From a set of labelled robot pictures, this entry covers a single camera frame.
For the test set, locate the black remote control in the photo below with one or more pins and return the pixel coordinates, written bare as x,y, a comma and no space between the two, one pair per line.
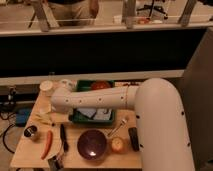
133,138

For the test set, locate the black handled knife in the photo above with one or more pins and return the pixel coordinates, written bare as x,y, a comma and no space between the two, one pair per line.
63,138

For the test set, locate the red bowl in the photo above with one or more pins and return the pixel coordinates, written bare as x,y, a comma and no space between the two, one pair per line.
100,85

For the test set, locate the green plastic tray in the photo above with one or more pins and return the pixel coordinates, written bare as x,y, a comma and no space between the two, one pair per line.
77,118

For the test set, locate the grey patterned cloth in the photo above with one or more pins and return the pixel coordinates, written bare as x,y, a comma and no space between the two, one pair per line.
103,114

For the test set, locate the peeled banana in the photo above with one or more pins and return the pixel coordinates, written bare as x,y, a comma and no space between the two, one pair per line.
45,119

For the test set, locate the silver black clip tool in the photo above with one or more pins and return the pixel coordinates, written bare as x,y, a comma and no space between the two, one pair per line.
55,162

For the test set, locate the white paper cup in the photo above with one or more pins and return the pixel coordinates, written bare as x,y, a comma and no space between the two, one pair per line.
46,87

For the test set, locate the person behind glass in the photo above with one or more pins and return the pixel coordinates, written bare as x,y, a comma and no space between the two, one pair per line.
74,12

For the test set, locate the blue box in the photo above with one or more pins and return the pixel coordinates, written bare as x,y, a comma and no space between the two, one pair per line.
22,116

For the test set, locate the orange fruit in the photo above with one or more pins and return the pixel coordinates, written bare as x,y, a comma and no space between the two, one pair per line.
117,145

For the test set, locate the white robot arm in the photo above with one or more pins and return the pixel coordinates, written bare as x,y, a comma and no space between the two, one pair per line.
160,119

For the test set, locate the purple bowl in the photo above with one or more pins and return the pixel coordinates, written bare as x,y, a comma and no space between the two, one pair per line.
92,144

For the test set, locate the blue sponge in tray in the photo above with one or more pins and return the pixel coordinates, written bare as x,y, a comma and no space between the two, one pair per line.
88,112

